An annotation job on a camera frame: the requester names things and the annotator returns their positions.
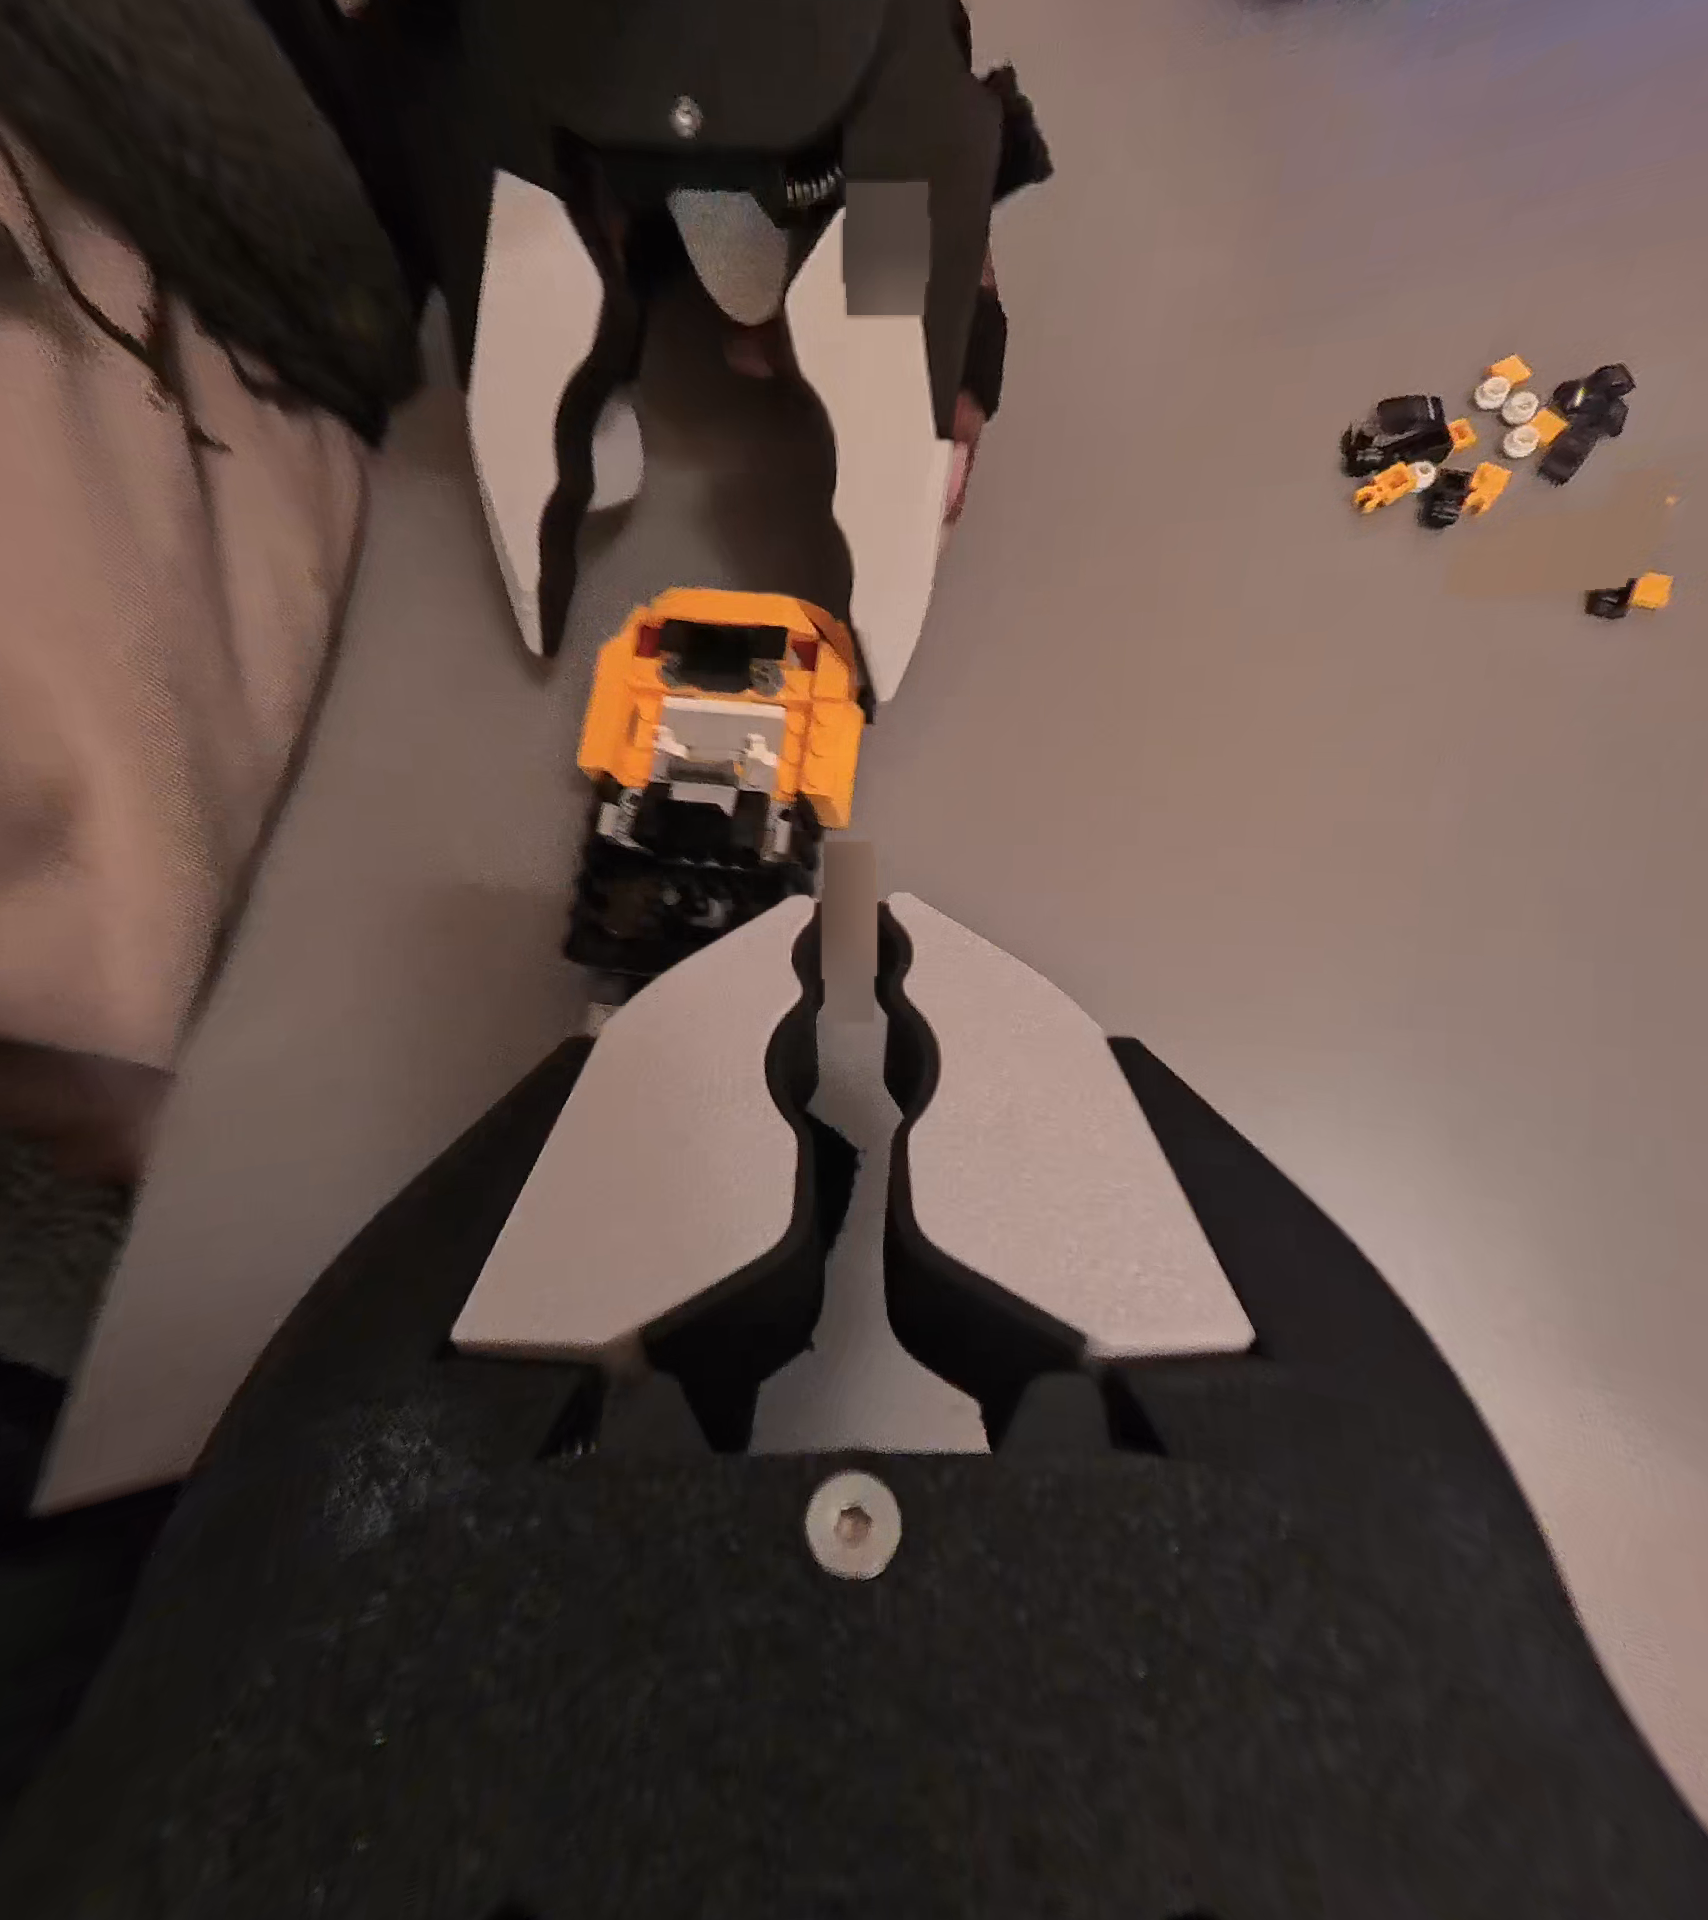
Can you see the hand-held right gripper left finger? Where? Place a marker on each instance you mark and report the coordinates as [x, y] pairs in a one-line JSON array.
[[658, 1184]]

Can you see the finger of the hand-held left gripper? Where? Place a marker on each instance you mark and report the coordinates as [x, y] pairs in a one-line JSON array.
[[516, 420], [893, 450]]

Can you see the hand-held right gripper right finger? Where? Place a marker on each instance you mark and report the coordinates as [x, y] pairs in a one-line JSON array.
[[1048, 1184]]

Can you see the orange and black lego car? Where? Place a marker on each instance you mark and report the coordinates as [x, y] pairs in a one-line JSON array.
[[713, 705]]

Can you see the pile of loose lego pieces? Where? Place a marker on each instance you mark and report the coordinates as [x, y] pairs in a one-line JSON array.
[[1403, 428]]

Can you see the person's left hand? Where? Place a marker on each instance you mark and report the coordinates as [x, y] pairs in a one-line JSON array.
[[960, 476]]

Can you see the pale grey sweatshirt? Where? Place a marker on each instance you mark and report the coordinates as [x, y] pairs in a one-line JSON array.
[[75, 675]]

